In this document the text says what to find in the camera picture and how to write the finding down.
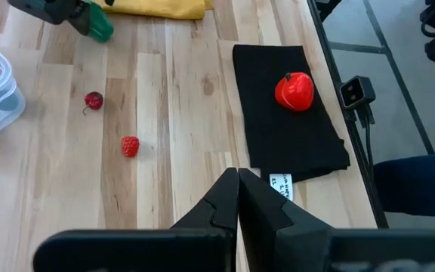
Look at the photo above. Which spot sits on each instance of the red toy raspberry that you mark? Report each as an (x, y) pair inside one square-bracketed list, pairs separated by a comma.
[(130, 146)]

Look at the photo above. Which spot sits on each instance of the green toy bell pepper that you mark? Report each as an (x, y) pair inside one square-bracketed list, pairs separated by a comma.
[(102, 26)]

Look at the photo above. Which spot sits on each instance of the black folded cloth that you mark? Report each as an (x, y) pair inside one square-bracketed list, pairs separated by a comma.
[(278, 143)]

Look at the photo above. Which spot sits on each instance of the black table-level camera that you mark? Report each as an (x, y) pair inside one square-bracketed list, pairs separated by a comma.
[(355, 92)]

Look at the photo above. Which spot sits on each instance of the red toy bell pepper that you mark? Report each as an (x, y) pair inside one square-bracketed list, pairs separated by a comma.
[(295, 91)]

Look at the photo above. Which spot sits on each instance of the black aluminium table frame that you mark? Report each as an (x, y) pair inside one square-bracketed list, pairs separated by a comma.
[(330, 56)]

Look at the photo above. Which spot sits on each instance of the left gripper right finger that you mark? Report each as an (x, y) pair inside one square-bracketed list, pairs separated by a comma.
[(315, 249)]

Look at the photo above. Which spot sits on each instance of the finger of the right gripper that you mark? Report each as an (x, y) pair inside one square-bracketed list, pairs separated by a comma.
[(81, 19)]

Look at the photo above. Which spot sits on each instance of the yellow folded cloth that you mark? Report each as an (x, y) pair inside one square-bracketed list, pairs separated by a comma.
[(157, 8)]

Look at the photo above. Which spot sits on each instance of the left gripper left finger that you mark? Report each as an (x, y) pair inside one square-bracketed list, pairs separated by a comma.
[(187, 249)]

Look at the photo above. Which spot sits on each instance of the dark red toy cherry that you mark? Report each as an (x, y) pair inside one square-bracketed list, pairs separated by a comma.
[(93, 101)]

